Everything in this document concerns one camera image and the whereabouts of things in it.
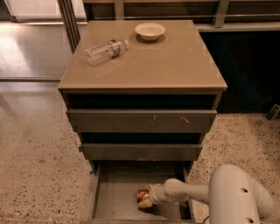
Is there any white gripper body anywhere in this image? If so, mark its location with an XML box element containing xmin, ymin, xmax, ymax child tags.
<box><xmin>149</xmin><ymin>184</ymin><xmax>165</xmax><ymax>205</ymax></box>

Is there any red coke can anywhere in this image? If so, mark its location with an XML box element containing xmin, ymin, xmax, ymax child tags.
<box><xmin>137</xmin><ymin>190</ymin><xmax>149</xmax><ymax>202</ymax></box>

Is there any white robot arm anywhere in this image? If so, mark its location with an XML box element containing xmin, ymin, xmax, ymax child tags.
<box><xmin>137</xmin><ymin>164</ymin><xmax>274</xmax><ymax>224</ymax></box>

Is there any grey open bottom drawer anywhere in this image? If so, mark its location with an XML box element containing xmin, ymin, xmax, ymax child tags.
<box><xmin>80</xmin><ymin>161</ymin><xmax>198</xmax><ymax>224</ymax></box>

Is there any grey middle drawer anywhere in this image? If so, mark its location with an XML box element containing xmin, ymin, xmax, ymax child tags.
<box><xmin>79</xmin><ymin>143</ymin><xmax>202</xmax><ymax>161</ymax></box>

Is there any grey drawer cabinet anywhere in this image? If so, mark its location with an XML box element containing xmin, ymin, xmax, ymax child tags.
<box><xmin>57</xmin><ymin>19</ymin><xmax>228</xmax><ymax>176</ymax></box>

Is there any grey top drawer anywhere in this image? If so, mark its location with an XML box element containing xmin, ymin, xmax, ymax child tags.
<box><xmin>66</xmin><ymin>109</ymin><xmax>217</xmax><ymax>133</ymax></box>

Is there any small dark floor device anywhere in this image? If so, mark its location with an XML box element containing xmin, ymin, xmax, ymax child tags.
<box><xmin>266</xmin><ymin>104</ymin><xmax>280</xmax><ymax>120</ymax></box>

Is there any clear plastic water bottle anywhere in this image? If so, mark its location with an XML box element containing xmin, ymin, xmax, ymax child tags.
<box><xmin>85</xmin><ymin>39</ymin><xmax>129</xmax><ymax>67</ymax></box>

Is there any white bowl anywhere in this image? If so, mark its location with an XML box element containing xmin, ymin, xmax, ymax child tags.
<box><xmin>135</xmin><ymin>23</ymin><xmax>165</xmax><ymax>41</ymax></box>

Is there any grey metal railing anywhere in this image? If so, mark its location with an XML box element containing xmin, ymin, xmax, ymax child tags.
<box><xmin>56</xmin><ymin>0</ymin><xmax>280</xmax><ymax>50</ymax></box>

